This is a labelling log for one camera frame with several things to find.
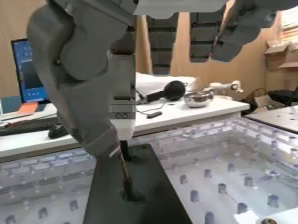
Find metal bowl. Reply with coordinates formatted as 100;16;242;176
182;89;215;109

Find small white jointed device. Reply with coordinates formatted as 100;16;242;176
205;79;246;100

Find orange sticky note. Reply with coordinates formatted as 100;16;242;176
16;101;41;115

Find computer monitor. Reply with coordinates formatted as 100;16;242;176
11;38;50;105

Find white desk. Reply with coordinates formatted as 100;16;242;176
0;95;251;162

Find black headphones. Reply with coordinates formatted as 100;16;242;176
142;80;187;103

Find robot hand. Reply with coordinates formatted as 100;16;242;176
25;0;290;160

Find black keyboard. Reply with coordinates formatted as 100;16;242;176
0;116;61;137

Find clear box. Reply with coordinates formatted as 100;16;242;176
0;116;298;224

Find black computer mouse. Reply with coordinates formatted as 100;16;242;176
46;123;70;140

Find cardboard box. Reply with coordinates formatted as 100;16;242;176
263;40;298;72

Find small black dongle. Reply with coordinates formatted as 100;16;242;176
145;111;164;119

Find black plate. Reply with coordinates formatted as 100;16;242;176
82;143;194;224

